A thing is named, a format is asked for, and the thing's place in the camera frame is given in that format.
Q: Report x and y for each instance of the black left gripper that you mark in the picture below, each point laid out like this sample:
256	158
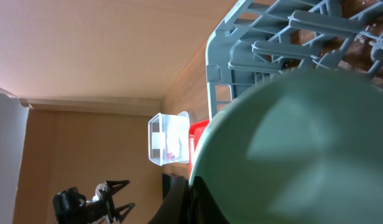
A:
72	207

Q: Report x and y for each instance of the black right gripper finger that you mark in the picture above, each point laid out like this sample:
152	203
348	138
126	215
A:
204	209

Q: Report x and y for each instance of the green plastic bowl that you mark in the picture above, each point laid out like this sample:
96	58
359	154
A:
305	147

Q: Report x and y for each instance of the white napkin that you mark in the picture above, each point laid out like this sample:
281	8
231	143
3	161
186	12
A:
173	141

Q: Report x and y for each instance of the blue-grey dishwasher rack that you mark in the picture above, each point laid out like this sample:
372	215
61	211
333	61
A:
256	41

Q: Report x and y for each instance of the clear plastic bin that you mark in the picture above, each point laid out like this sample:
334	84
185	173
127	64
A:
157	133

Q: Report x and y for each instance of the red plastic tray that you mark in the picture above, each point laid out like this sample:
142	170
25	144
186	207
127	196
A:
194	135

